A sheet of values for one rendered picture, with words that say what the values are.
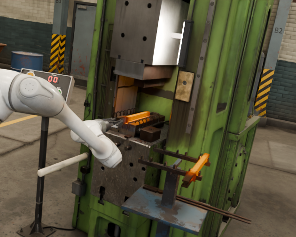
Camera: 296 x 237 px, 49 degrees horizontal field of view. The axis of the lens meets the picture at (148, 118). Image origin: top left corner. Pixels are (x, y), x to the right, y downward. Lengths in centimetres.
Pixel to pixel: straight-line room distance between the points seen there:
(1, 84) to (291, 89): 707
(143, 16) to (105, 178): 102
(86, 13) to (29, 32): 179
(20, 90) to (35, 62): 533
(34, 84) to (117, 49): 97
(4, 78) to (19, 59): 523
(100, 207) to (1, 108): 121
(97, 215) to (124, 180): 36
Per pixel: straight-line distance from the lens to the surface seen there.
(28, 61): 638
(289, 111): 786
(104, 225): 231
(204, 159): 167
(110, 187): 210
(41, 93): 110
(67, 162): 224
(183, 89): 192
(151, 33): 187
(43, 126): 229
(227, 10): 189
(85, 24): 874
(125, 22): 197
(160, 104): 239
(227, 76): 224
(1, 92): 117
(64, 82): 216
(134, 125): 196
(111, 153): 156
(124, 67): 196
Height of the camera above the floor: 151
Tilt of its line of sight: 14 degrees down
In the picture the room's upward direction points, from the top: 9 degrees clockwise
